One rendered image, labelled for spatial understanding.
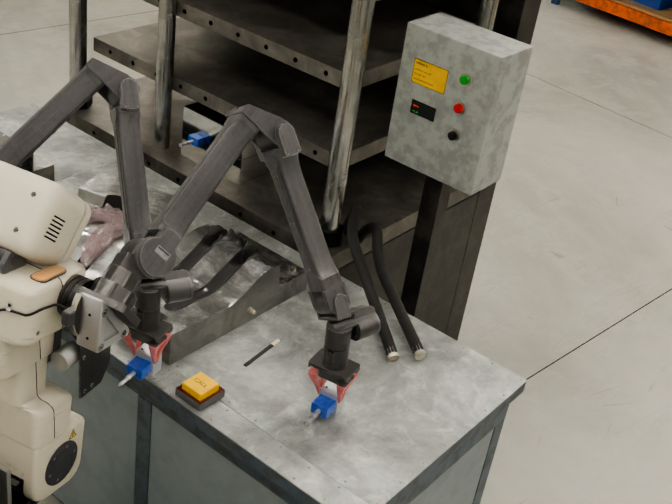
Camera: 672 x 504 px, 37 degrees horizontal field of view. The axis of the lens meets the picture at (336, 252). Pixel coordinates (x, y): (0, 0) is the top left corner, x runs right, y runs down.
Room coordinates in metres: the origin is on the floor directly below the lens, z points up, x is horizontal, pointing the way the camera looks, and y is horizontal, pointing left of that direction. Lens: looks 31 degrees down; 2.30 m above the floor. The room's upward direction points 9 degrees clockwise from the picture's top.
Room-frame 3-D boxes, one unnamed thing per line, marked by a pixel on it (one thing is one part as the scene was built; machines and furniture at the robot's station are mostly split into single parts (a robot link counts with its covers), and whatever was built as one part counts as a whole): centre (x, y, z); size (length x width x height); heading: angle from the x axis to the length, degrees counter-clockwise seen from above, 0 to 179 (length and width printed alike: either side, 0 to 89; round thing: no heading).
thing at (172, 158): (3.18, 0.30, 0.76); 1.30 x 0.84 x 0.06; 55
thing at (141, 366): (1.77, 0.41, 0.83); 0.13 x 0.05 x 0.05; 159
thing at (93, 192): (2.25, 0.66, 0.86); 0.50 x 0.26 x 0.11; 163
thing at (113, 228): (2.24, 0.65, 0.90); 0.26 x 0.18 x 0.08; 163
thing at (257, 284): (2.11, 0.31, 0.87); 0.50 x 0.26 x 0.14; 145
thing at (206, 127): (3.08, 0.31, 0.87); 0.50 x 0.27 x 0.17; 145
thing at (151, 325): (1.80, 0.40, 0.95); 0.10 x 0.07 x 0.07; 69
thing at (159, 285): (1.81, 0.39, 1.02); 0.07 x 0.06 x 0.07; 124
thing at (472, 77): (2.57, -0.26, 0.74); 0.30 x 0.22 x 1.47; 55
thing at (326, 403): (1.74, -0.02, 0.83); 0.13 x 0.05 x 0.05; 154
